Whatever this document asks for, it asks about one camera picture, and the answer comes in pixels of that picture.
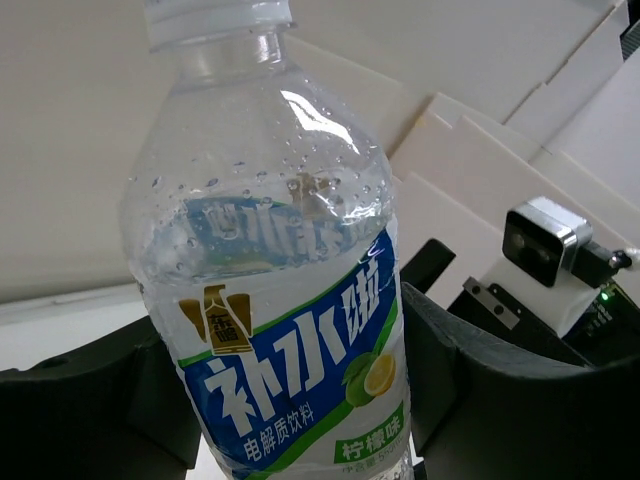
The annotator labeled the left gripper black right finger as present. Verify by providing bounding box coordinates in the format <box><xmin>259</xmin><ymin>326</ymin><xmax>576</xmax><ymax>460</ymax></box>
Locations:
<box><xmin>402</xmin><ymin>285</ymin><xmax>639</xmax><ymax>479</ymax></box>

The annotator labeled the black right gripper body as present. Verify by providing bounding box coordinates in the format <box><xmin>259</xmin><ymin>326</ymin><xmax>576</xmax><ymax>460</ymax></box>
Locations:
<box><xmin>448</xmin><ymin>277</ymin><xmax>639</xmax><ymax>367</ymax></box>

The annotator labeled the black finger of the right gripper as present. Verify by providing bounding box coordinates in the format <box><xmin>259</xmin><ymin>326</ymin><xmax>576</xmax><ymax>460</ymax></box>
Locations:
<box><xmin>400</xmin><ymin>238</ymin><xmax>456</xmax><ymax>293</ymax></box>

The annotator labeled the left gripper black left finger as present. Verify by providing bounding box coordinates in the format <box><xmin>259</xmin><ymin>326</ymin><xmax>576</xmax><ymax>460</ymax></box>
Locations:
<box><xmin>1</xmin><ymin>317</ymin><xmax>201</xmax><ymax>479</ymax></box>

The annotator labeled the lemon label clear bottle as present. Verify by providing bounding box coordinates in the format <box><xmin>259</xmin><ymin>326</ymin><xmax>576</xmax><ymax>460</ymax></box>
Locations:
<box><xmin>119</xmin><ymin>1</ymin><xmax>414</xmax><ymax>479</ymax></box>

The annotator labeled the aluminium rail back edge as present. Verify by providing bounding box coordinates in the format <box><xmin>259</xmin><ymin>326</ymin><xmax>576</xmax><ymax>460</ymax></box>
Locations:
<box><xmin>1</xmin><ymin>283</ymin><xmax>141</xmax><ymax>326</ymax></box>

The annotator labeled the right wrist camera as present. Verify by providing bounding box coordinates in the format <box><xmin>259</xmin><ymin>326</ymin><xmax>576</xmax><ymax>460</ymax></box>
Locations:
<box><xmin>502</xmin><ymin>196</ymin><xmax>639</xmax><ymax>288</ymax></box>

